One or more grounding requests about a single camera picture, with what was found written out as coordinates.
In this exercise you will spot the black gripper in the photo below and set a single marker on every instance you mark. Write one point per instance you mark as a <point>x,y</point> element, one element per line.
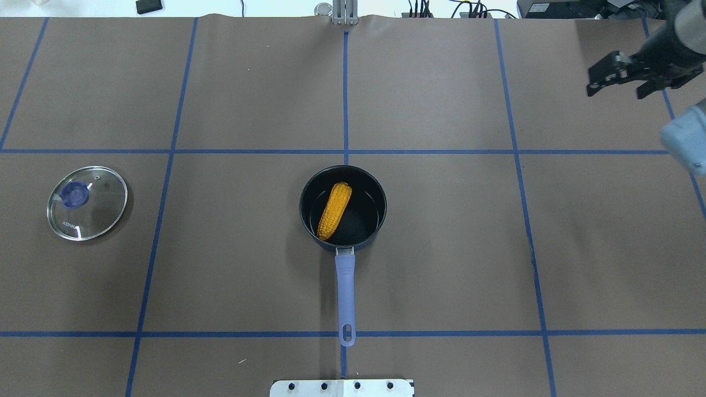
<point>659,56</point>

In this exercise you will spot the yellow corn cob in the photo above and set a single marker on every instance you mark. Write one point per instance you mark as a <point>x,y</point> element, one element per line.
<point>334,209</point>

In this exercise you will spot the glass pot lid purple knob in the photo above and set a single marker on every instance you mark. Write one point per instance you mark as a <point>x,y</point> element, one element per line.
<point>87,203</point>

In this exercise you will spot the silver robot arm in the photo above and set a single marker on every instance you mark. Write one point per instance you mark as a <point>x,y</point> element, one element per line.
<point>684,136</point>

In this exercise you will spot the black monitor stand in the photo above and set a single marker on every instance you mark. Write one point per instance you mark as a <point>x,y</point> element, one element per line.
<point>617,10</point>

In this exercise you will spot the small black box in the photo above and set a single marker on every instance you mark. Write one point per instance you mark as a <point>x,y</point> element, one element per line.
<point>148,6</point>

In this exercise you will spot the aluminium frame post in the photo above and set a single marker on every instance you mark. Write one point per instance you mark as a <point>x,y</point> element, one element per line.
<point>345,12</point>

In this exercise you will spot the dark blue saucepan purple handle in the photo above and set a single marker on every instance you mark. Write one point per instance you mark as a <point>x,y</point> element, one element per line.
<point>363,218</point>

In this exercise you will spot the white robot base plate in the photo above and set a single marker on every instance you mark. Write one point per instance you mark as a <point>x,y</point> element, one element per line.
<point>343,387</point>

